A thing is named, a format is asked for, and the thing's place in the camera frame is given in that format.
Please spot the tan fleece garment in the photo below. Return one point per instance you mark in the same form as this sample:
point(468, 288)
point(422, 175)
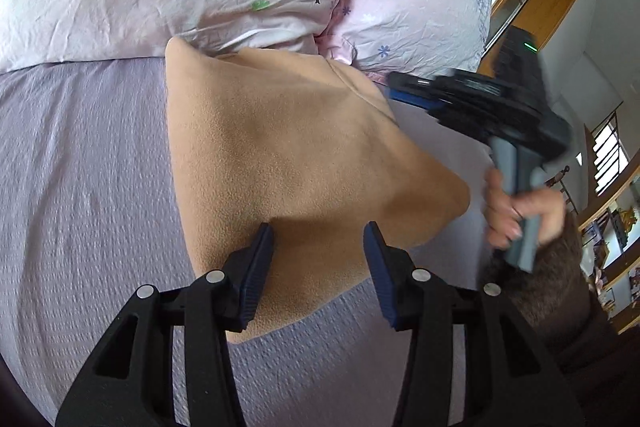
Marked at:
point(300, 177)

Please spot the barred window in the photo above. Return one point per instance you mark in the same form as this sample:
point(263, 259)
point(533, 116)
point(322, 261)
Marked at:
point(607, 152)

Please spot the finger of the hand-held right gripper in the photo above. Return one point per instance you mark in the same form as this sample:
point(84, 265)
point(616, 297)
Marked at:
point(412, 89)

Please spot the lilac bed sheet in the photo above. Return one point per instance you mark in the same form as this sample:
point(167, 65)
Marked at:
point(95, 217)

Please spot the wooden bookshelf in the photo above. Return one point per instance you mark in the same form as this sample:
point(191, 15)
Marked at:
point(612, 247)

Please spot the person's right forearm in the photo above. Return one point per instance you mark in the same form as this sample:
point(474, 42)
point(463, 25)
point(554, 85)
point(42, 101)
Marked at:
point(555, 307)

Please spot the person's right hand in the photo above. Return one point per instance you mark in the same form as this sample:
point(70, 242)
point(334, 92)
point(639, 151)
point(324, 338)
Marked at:
point(520, 217)

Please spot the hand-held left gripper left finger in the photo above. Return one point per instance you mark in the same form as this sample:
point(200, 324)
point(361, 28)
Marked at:
point(256, 274)

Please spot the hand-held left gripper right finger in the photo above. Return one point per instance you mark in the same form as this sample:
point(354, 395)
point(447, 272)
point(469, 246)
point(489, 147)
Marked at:
point(381, 274)

